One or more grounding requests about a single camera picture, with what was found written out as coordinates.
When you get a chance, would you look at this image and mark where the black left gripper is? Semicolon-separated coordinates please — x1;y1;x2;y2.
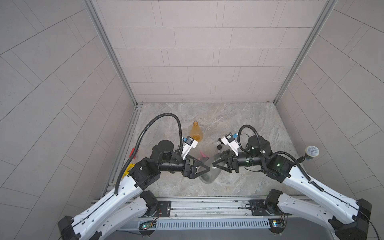
157;153;208;180

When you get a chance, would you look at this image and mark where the clear grey spray bottle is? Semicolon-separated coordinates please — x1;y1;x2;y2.
199;151;222;185

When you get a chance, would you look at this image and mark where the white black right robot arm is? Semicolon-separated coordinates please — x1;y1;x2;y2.
213;134;372;240

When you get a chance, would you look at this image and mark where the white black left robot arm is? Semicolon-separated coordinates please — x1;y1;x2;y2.
58;140;210;240

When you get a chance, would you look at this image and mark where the pink spray nozzle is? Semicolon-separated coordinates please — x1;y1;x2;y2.
200;151;209;159

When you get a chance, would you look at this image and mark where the orange translucent spray bottle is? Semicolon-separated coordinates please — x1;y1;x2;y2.
190;121;204;142

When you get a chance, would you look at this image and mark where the red spray nozzle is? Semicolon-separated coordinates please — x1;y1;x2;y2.
129;148;136;159

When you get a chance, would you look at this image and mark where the yellow triangular spray nozzle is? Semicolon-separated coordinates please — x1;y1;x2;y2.
122;164;135;179

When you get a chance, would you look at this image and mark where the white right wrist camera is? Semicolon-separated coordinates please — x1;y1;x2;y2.
218;133;240;157

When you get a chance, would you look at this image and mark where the black corrugated right cable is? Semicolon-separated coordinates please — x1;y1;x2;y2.
236;124;325;193

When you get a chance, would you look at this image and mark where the black corrugated cable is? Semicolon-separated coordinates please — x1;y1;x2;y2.
114;112;184;195
236;124;325;193

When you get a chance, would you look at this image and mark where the black corrugated left cable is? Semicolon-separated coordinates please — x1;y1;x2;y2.
114;112;184;195

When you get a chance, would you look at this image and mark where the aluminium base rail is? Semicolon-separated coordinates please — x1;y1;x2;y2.
89;194;334;233

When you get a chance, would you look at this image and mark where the aluminium corner frame post left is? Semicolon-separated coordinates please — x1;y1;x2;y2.
83;0;138;108

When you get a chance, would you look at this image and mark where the aluminium corner frame post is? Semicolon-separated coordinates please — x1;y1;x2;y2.
83;0;138;108
274;0;338;106

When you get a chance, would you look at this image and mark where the aluminium corner frame post right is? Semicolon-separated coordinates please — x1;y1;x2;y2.
274;0;338;106

